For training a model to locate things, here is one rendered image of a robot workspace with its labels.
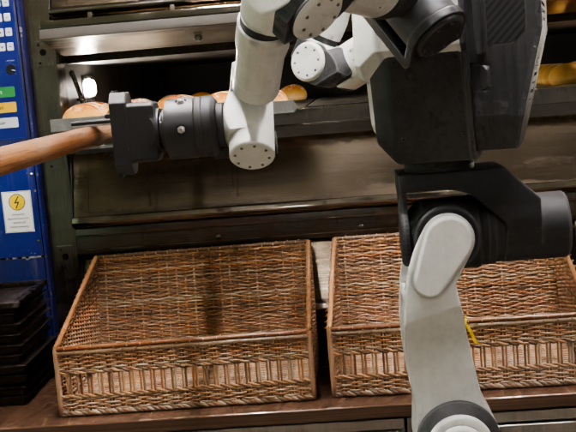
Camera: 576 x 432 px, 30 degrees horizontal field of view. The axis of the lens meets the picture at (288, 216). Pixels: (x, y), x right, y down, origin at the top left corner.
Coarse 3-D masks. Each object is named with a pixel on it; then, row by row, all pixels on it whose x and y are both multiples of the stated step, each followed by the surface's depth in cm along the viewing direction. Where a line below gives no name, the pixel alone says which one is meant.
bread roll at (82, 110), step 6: (72, 108) 244; (78, 108) 243; (84, 108) 243; (90, 108) 243; (96, 108) 244; (66, 114) 244; (72, 114) 243; (78, 114) 242; (84, 114) 242; (90, 114) 243; (96, 114) 243; (102, 114) 244
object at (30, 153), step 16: (96, 128) 157; (16, 144) 118; (32, 144) 122; (48, 144) 128; (64, 144) 135; (80, 144) 144; (96, 144) 156; (0, 160) 109; (16, 160) 114; (32, 160) 120; (48, 160) 130; (0, 176) 111
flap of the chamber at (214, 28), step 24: (552, 0) 251; (120, 24) 253; (144, 24) 252; (168, 24) 252; (192, 24) 251; (216, 24) 251; (72, 48) 265; (96, 48) 267; (120, 48) 269; (144, 48) 271
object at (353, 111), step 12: (540, 96) 263; (552, 96) 263; (564, 96) 263; (300, 108) 267; (312, 108) 267; (324, 108) 267; (336, 108) 267; (348, 108) 267; (360, 108) 266; (276, 120) 268; (288, 120) 268; (300, 120) 268; (312, 120) 267; (324, 120) 267; (336, 120) 267
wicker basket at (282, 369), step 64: (128, 256) 271; (192, 256) 269; (256, 256) 269; (128, 320) 268; (192, 320) 268; (256, 320) 267; (64, 384) 233; (128, 384) 246; (192, 384) 242; (256, 384) 226
